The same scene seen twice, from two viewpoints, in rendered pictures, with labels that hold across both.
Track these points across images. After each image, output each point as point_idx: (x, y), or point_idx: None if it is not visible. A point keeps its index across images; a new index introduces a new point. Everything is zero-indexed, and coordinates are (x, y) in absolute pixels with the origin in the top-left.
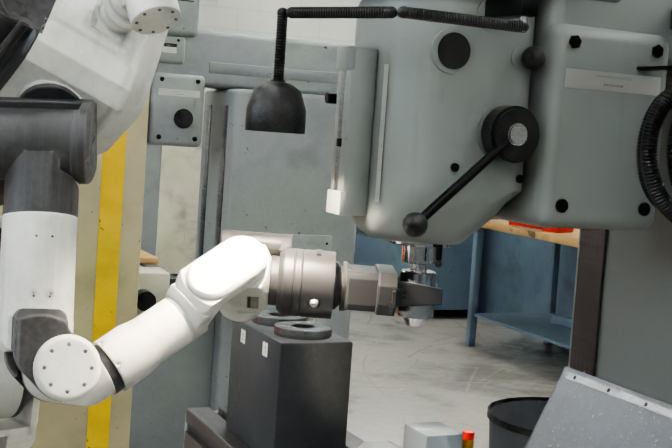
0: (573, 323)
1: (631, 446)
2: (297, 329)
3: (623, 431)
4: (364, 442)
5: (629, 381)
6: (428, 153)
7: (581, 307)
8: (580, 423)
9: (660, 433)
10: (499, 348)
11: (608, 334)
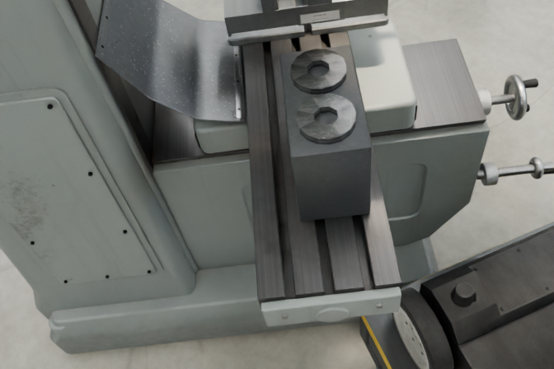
0: (82, 21)
1: (132, 7)
2: (328, 55)
3: (126, 11)
4: None
5: None
6: None
7: (77, 2)
8: (128, 45)
9: None
10: None
11: None
